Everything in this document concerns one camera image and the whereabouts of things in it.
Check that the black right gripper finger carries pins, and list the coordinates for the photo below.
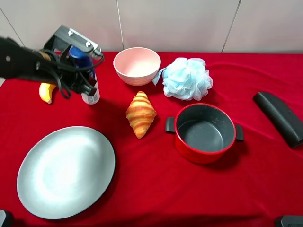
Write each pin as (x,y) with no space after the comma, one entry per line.
(289,221)
(6,218)

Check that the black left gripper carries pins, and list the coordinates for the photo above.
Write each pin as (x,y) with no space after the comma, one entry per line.
(70,70)

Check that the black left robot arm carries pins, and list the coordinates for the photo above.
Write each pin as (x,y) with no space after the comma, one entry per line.
(17,62)

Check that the yellow banana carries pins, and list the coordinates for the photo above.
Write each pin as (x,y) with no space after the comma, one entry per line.
(45,92)

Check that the red velvet tablecloth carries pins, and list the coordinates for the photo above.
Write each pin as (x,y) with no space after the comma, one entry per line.
(255,182)

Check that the pink bowl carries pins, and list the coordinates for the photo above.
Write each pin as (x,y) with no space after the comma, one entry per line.
(137,66)

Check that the toy croissant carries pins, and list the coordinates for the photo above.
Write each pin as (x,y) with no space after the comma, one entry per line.
(140,114)

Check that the grey round plate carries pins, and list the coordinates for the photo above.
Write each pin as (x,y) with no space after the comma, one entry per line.
(65,172)

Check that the black glasses case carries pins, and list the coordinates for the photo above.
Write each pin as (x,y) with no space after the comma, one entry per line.
(288,124)

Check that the light blue bath loofah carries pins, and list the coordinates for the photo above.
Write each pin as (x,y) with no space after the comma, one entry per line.
(185,79)

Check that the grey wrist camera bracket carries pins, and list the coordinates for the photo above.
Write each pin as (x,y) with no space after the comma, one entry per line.
(65,37)

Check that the red pot with black handles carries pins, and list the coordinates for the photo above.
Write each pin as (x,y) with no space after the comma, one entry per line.
(203,132)

